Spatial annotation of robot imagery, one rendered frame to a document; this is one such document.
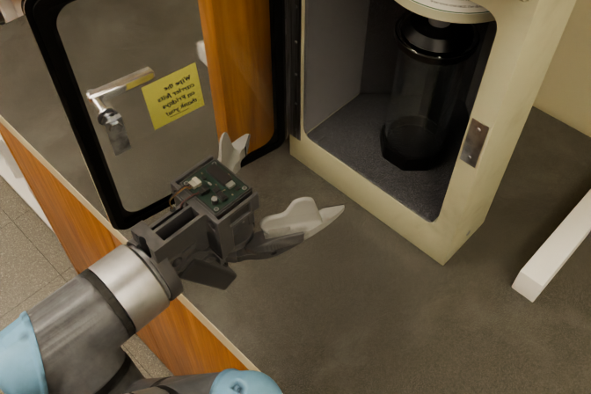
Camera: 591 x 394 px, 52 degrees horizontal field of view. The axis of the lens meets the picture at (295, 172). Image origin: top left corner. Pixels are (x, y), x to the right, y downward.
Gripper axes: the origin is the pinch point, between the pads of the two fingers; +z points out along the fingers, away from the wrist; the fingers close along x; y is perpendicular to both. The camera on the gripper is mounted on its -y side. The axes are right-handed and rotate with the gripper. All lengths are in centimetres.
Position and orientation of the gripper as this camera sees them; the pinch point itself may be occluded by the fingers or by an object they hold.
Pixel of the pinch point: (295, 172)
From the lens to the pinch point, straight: 68.5
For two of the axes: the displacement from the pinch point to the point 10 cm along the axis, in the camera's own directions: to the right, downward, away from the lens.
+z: 7.0, -5.4, 4.6
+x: -7.1, -5.4, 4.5
